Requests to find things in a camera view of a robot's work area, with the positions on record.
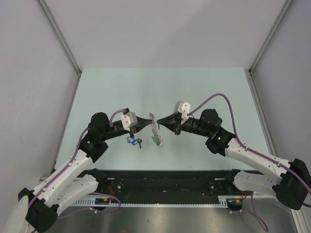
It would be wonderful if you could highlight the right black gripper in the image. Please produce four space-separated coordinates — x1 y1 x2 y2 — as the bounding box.
157 113 211 138

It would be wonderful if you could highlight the metal disc keyring holder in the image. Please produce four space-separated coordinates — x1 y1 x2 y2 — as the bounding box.
149 113 163 147

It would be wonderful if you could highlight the blue tagged key bunch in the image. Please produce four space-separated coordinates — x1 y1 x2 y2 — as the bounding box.
127 136 142 149

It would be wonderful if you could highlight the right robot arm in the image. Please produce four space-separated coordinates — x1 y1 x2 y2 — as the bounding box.
157 109 311 210

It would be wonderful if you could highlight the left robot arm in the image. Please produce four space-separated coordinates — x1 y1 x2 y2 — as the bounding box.
18 109 152 233

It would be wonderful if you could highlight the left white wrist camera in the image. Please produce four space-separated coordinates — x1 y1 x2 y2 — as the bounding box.
121 112 138 131

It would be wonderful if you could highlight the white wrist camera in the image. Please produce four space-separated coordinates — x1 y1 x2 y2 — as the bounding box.
121 112 138 131
174 101 191 124

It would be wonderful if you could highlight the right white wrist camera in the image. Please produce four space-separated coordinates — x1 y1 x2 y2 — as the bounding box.
174 101 191 124

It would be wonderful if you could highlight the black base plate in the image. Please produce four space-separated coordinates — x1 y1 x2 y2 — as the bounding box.
98 170 251 204

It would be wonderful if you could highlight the right aluminium frame post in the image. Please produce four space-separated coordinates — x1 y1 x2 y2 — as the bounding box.
249 0 294 73

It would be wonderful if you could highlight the aluminium frame post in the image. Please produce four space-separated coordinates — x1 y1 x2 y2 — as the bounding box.
249 0 294 73
36 0 82 77

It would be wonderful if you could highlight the white cable duct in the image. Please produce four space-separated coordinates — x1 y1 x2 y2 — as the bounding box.
71 197 228 209

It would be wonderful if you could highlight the left aluminium frame post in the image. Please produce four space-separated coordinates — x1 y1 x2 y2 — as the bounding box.
36 0 82 77

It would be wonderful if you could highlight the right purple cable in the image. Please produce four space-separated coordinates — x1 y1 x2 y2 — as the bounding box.
188 93 311 230

